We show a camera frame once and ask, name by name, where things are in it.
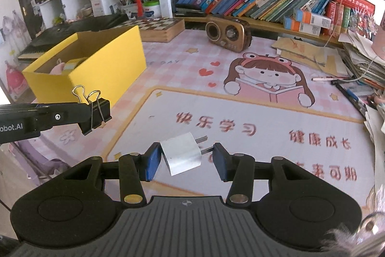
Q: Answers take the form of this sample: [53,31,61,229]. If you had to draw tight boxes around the pink plush pig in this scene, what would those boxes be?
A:
[50,59,65,75]

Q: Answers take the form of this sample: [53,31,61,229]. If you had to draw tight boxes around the white usb charger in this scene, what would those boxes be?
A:
[160,132,213,176]

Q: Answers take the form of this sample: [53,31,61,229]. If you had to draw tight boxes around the white staples box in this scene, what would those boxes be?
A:
[62,57,87,75]

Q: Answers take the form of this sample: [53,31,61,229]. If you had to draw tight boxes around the black binder clip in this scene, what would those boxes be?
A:
[72,85,112,136]

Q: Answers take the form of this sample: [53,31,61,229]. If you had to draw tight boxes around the black electronic keyboard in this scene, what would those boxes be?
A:
[18,14,128,63]

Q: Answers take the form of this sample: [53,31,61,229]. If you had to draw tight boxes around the pink cartoon desk mat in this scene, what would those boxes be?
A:
[8,29,380,215]

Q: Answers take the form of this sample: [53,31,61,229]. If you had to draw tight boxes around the yellow cardboard box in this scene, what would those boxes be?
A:
[23,26,146,104]

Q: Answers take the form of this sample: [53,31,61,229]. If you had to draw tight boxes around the pink white pen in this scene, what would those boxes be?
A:
[311,76,346,81]

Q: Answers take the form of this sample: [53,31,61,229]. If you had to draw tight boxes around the brown retro radio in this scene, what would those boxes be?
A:
[205,16,252,53]

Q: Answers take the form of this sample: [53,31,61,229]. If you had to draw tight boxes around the wooden chess box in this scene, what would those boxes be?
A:
[118,18,185,43]

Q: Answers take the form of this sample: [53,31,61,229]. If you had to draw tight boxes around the brown paper envelopes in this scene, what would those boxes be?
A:
[271,37,348,78]

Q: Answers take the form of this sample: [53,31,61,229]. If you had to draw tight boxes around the white green jar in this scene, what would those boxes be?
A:
[143,0,162,18]

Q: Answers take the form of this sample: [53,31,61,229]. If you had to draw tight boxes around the orange white box lower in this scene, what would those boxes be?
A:
[283,17,321,37]

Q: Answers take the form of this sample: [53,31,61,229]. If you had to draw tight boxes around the orange white box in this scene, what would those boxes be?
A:
[283,17,321,37]
[293,9,332,29]

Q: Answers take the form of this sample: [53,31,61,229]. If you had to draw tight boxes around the stack of papers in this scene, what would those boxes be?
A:
[332,31,384,189]

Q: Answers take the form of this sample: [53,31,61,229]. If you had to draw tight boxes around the orange white box upper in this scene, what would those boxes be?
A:
[293,9,332,29]

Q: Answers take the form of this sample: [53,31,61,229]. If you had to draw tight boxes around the pink cylinder holder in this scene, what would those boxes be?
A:
[371,29,385,60]

